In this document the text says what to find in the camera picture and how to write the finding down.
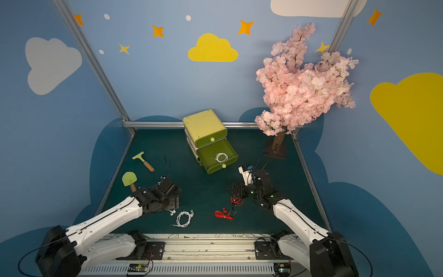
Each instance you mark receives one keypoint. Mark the green circuit board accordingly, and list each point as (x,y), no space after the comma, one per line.
(282,269)
(137,270)

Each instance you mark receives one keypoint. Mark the left green circuit board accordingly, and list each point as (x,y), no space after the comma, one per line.
(137,270)

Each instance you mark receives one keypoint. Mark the red earphones coil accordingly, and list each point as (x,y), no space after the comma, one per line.
(236,201)

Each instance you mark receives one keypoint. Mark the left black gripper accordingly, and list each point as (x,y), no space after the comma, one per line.
(169,190)

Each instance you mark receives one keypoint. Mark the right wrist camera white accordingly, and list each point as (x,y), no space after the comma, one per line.
(247,174)

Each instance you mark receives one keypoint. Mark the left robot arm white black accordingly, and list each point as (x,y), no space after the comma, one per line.
(68,252)

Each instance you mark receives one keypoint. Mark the pink blossom artificial tree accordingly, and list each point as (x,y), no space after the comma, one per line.
(296,92)

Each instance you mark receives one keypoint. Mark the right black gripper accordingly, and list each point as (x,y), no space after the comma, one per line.
(243,190)

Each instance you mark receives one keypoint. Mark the white earphones coil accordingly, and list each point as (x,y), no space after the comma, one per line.
(221,157)
(172,211)
(184,218)

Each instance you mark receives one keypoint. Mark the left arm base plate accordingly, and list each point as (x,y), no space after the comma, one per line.
(153,250)

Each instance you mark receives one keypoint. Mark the red earphones lower bundle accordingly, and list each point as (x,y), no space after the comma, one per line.
(225,214)

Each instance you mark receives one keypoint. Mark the green three-drawer cabinet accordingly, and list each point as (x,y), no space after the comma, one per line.
(205,121)

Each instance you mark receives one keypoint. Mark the aluminium rail front frame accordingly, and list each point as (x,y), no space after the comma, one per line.
(219,250)

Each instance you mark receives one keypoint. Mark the right green circuit board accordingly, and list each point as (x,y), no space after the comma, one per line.
(282,269)

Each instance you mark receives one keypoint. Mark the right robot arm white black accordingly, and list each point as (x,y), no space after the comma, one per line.
(323,253)

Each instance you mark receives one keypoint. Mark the green round paddle wooden handle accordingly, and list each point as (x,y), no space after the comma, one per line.
(129,179)

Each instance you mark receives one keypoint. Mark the green drawer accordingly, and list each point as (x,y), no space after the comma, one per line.
(207,138)
(206,155)

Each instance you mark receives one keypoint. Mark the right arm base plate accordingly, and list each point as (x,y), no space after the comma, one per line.
(266,250)

